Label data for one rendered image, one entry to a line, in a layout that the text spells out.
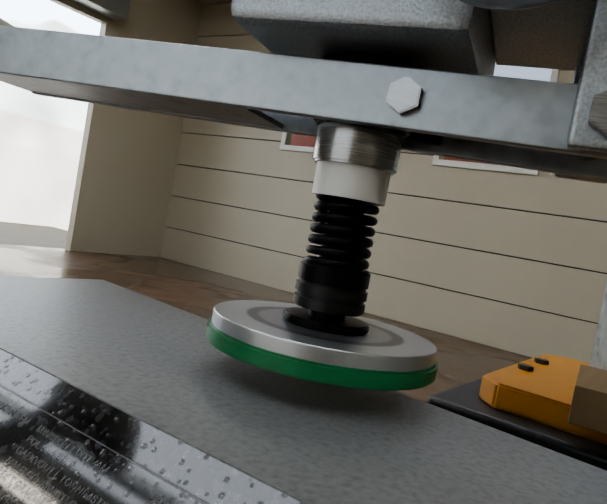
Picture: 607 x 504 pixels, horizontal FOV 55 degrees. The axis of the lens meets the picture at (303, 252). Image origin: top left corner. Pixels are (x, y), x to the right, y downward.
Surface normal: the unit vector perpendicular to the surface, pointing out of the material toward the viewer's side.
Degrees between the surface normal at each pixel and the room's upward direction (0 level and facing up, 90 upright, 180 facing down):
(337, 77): 90
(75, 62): 90
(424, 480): 0
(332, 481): 0
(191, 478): 45
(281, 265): 90
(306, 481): 0
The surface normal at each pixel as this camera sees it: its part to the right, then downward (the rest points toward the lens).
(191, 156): -0.56, -0.06
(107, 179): 0.81, 0.18
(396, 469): 0.18, -0.98
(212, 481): -0.26, -0.73
